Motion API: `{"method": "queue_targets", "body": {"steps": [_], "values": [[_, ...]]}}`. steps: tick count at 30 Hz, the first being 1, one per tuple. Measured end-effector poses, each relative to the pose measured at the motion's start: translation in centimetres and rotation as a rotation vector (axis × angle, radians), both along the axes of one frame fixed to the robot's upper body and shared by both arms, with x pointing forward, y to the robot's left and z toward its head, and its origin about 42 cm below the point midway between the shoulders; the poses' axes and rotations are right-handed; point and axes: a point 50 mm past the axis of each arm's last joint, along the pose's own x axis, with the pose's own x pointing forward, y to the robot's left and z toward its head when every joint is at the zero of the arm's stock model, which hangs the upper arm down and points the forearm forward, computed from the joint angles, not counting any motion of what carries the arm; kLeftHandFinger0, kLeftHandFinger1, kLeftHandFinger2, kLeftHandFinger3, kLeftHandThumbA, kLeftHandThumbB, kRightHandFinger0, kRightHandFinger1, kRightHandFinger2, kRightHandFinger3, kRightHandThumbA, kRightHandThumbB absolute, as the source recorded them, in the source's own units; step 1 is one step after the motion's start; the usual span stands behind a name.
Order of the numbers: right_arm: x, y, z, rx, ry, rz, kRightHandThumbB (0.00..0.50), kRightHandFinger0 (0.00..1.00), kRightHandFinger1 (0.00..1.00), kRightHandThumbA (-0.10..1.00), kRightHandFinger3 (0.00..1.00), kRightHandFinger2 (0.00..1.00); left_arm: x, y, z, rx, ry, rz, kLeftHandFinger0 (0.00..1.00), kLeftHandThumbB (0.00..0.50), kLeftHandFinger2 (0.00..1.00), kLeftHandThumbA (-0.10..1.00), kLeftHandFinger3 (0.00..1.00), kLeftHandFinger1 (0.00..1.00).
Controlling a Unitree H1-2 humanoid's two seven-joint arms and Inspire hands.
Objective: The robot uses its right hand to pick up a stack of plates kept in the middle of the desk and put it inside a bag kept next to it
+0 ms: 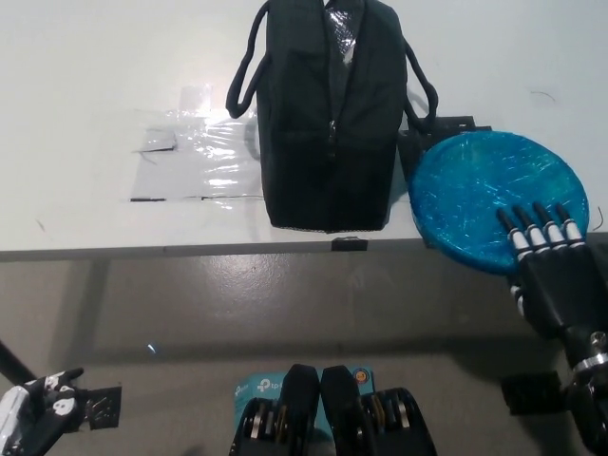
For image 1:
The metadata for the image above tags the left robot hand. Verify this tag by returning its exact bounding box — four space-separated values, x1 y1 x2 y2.
21 368 90 455

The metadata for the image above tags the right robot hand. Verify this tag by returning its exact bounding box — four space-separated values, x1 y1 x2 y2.
496 201 607 339

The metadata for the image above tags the blue plastic-wrapped plate stack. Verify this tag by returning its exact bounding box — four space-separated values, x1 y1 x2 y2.
408 130 590 276

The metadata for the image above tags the black fabric bag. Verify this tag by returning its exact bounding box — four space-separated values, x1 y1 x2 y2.
225 0 438 235

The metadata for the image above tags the black floor tape patch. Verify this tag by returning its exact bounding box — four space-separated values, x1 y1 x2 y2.
70 385 124 433
501 371 571 415

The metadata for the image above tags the black table leg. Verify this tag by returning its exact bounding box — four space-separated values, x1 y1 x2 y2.
0 337 38 382

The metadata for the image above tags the large black tape patch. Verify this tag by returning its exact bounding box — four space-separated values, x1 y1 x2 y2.
397 115 493 165

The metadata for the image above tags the teal router box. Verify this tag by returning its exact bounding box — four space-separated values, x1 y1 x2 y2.
233 368 379 443

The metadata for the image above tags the small black tape strip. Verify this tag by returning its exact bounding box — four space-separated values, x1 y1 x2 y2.
331 237 370 252

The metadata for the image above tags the grey tape piece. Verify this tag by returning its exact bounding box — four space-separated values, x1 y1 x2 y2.
135 128 180 156

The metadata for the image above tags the clear plastic film sheet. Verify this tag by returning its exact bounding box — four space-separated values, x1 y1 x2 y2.
127 85 267 203

